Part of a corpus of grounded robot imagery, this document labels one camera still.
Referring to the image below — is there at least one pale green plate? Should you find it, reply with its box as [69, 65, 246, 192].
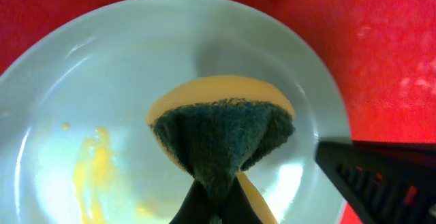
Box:
[1, 0, 349, 223]

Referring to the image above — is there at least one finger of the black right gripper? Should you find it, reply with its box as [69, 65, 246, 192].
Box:
[315, 141, 435, 224]

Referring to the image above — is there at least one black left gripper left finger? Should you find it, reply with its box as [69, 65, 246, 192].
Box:
[170, 180, 211, 224]

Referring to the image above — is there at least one yellow green scrub sponge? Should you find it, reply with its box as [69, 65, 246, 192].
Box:
[146, 76, 295, 223]

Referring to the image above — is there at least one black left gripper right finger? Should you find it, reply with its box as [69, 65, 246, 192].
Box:
[221, 178, 262, 224]

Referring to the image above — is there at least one red plastic serving tray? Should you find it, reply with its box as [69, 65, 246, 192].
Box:
[1, 0, 435, 223]

